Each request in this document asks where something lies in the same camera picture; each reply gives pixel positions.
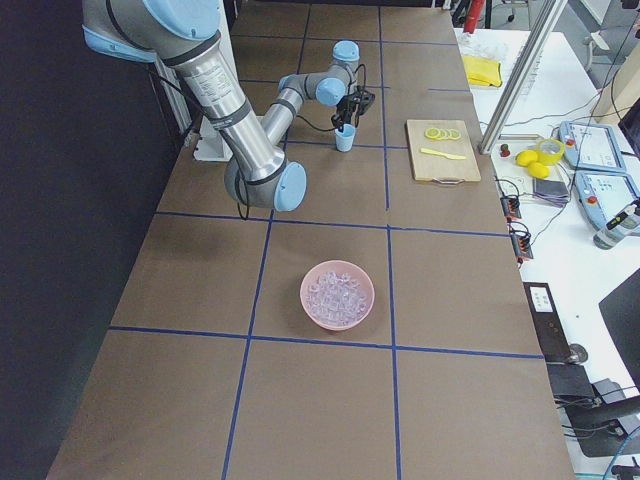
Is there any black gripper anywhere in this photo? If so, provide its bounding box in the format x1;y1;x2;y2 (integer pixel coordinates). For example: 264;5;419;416
331;87;375;131

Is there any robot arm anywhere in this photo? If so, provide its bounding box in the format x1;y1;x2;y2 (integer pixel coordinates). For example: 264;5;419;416
82;0;375;212

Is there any light blue paper cup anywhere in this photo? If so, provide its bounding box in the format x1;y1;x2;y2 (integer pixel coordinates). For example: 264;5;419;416
334;124;357;153

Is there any clear ice cubes pile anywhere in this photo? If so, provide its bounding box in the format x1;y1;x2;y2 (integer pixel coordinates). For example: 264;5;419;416
303;271;369;328

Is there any lemon slice nearest board centre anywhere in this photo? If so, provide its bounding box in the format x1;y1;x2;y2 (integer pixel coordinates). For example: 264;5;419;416
424;128;439;140

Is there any bamboo cutting board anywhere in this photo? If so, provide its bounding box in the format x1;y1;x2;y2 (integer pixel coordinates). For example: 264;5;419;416
406;119;481;185

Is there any lemon slice nearest board edge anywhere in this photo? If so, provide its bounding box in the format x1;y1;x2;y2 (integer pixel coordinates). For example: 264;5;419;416
446;129;461;140

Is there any yellow plastic knife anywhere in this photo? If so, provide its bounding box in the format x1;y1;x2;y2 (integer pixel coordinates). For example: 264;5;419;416
420;148;467;160

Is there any yellow cloth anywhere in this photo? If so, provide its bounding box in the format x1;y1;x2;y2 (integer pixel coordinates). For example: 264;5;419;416
462;55;503;87

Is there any red fire extinguisher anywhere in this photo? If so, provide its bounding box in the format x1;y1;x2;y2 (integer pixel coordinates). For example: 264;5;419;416
463;0;485;34

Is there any pink bowl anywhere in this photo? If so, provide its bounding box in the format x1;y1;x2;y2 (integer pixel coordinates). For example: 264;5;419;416
299;260;375;331

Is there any whole yellow lemon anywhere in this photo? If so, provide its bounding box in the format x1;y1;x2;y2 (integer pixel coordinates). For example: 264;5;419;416
515;149;538;167
527;162;550;180

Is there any upper black orange adapter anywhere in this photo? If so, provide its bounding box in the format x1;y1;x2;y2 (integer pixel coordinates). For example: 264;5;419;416
500;195;521;222

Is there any black orange adapter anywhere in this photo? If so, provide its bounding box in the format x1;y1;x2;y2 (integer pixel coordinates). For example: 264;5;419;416
508;221;534;265
500;195;521;222

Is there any yellow tape roll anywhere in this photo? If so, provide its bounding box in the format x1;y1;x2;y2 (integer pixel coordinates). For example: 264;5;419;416
535;138;565;166

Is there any lower black orange adapter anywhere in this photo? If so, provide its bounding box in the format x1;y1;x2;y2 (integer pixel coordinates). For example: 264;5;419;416
508;221;534;265

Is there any purple grey notebook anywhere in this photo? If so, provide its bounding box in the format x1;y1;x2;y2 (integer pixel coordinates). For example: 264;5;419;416
532;178;570;207

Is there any upper teach pendant tablet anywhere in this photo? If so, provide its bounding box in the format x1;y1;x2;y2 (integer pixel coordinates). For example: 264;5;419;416
558;121;626;173

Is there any teach pendant tablet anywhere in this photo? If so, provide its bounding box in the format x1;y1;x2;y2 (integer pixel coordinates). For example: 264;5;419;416
575;170;639;230
558;121;626;173

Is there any lower teach pendant tablet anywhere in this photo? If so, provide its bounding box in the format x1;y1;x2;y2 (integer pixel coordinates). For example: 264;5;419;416
575;170;639;230

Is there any computer monitor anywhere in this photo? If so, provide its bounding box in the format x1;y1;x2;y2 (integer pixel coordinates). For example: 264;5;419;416
564;272;639;458

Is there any aluminium frame post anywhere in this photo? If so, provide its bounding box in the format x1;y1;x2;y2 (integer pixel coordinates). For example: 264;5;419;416
478;0;568;155

